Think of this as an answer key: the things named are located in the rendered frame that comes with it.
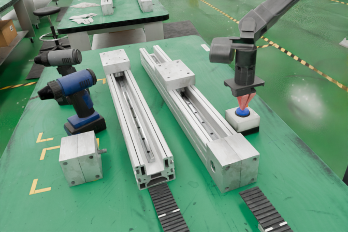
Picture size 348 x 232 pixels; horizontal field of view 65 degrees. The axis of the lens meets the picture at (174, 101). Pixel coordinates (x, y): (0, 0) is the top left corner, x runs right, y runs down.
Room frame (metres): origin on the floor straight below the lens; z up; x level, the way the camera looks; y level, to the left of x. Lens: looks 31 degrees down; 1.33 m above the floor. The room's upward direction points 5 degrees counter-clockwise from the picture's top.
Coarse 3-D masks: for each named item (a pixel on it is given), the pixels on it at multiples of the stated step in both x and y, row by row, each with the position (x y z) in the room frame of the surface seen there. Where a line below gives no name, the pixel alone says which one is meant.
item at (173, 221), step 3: (177, 216) 0.38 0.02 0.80; (180, 216) 0.38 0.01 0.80; (171, 219) 0.38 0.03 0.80; (174, 219) 0.38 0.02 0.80; (177, 219) 0.38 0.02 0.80; (180, 219) 0.37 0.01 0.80; (183, 219) 0.37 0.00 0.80; (162, 222) 0.37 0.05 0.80; (165, 222) 0.37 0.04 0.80; (168, 222) 0.37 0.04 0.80; (171, 222) 0.37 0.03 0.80; (174, 222) 0.37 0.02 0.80; (177, 222) 0.37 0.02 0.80; (180, 222) 0.37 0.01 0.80; (162, 225) 0.36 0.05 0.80; (165, 225) 0.36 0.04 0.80; (168, 225) 0.36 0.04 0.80; (171, 225) 0.36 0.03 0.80
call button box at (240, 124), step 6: (234, 108) 0.73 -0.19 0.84; (228, 114) 0.71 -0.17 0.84; (234, 114) 0.70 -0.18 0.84; (252, 114) 0.69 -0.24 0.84; (228, 120) 0.70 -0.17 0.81; (234, 120) 0.67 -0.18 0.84; (240, 120) 0.66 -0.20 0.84; (246, 120) 0.66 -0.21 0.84; (252, 120) 0.67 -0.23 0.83; (258, 120) 0.67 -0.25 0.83; (234, 126) 0.67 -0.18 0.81; (240, 126) 0.65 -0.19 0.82; (246, 126) 0.66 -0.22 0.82; (252, 126) 0.67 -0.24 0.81; (258, 126) 0.68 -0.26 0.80; (240, 132) 0.66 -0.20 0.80; (246, 132) 0.66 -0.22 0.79; (252, 132) 0.67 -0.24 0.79
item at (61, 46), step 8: (40, 8) 3.92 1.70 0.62; (48, 8) 3.89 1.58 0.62; (56, 8) 3.81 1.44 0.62; (48, 16) 3.82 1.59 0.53; (56, 32) 4.02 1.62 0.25; (48, 40) 3.63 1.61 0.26; (56, 40) 3.81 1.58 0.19; (48, 48) 3.83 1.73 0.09; (56, 48) 3.77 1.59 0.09; (64, 48) 3.74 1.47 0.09
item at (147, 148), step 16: (112, 80) 0.97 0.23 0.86; (128, 80) 0.96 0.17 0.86; (112, 96) 0.88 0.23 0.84; (128, 96) 0.88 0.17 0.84; (128, 112) 0.79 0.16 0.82; (144, 112) 0.72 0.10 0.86; (128, 128) 0.64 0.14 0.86; (144, 128) 0.69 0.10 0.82; (128, 144) 0.57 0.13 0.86; (144, 144) 0.60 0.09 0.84; (160, 144) 0.56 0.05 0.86; (144, 160) 0.55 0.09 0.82; (160, 160) 0.54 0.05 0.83; (144, 176) 0.49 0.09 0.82; (160, 176) 0.50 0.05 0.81
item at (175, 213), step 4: (168, 212) 0.40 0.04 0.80; (172, 212) 0.40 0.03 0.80; (176, 212) 0.40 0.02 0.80; (180, 212) 0.39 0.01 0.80; (160, 216) 0.39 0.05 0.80; (164, 216) 0.39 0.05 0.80; (168, 216) 0.38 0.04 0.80; (172, 216) 0.38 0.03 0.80; (176, 216) 0.38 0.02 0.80; (160, 220) 0.38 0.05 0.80; (164, 220) 0.38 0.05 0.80
